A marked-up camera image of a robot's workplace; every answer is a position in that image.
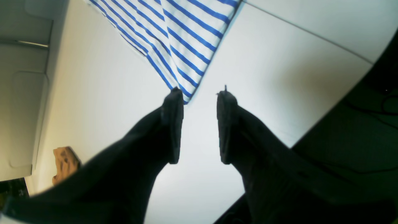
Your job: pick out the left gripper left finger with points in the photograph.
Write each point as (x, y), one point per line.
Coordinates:
(115, 185)

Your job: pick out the blue white striped T-shirt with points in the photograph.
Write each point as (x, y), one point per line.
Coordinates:
(177, 37)

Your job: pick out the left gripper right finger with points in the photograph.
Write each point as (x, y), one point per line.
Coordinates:
(281, 187)

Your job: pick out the tan crumpled object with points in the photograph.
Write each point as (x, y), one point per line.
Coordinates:
(67, 163)

